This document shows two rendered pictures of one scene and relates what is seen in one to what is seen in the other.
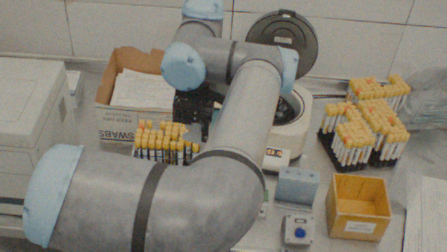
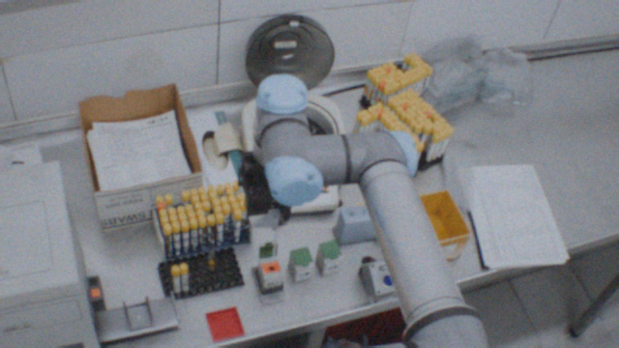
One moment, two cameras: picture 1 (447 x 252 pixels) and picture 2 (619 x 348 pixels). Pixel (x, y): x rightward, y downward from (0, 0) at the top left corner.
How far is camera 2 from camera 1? 0.46 m
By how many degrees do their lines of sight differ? 22
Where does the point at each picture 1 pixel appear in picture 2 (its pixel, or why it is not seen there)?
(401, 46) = (411, 21)
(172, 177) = not seen: outside the picture
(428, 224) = (495, 222)
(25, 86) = (33, 213)
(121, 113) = (130, 194)
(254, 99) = (420, 223)
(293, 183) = (361, 224)
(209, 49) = (323, 157)
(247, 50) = (364, 147)
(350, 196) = not seen: hidden behind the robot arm
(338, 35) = (343, 23)
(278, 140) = not seen: hidden behind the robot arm
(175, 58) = (293, 180)
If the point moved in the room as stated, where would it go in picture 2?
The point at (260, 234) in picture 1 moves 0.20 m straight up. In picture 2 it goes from (340, 291) to (357, 241)
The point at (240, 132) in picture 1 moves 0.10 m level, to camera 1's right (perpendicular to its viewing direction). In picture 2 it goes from (438, 275) to (504, 250)
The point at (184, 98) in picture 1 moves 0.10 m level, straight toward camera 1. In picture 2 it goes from (258, 188) to (282, 235)
